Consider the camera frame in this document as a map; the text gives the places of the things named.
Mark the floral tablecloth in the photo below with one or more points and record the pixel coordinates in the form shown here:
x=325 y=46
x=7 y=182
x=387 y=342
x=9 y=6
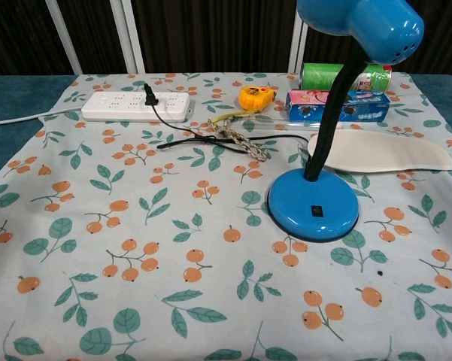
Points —
x=154 y=225

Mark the yellow tape measure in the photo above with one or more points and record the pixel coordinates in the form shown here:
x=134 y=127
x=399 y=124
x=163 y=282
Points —
x=255 y=97

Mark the double white partition frame post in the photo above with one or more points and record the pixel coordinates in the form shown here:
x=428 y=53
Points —
x=133 y=37

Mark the blue desk lamp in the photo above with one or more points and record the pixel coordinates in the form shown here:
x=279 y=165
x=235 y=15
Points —
x=312 y=203

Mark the green chip can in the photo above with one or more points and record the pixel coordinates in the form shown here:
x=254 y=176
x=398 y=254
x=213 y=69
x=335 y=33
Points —
x=319 y=77

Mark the white power strip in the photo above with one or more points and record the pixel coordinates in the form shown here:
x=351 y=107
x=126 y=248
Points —
x=128 y=107

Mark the blue pink cookie box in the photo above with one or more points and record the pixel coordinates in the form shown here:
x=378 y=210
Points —
x=304 y=107

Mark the white shoe insole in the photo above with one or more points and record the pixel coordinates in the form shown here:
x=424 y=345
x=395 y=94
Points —
x=383 y=154

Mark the clear plastic ruler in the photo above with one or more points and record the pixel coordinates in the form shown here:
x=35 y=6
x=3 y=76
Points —
x=282 y=126

